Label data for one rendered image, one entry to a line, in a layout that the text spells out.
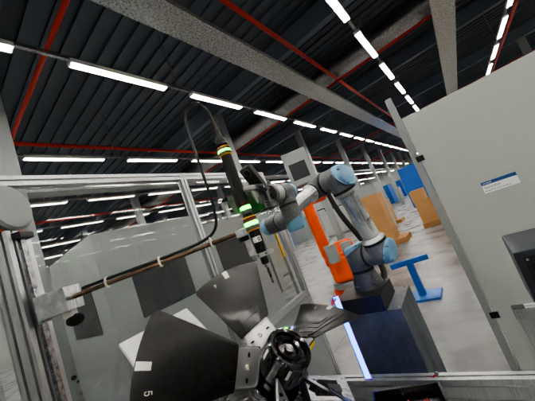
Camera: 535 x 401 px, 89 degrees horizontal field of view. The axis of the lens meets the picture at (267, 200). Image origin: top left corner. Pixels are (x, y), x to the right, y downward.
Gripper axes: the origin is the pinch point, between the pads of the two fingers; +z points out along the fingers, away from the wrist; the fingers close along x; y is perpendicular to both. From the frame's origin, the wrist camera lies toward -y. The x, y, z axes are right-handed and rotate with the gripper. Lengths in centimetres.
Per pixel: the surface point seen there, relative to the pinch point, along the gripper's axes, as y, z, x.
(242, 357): 41.4, 14.9, 3.3
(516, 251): 44, -32, -58
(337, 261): 93, -355, 135
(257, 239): 15.5, -1.7, -1.3
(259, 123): -383, -783, 403
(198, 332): 31.2, 21.6, 7.2
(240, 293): 29.7, -1.2, 12.8
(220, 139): -17.9, -1.8, -1.3
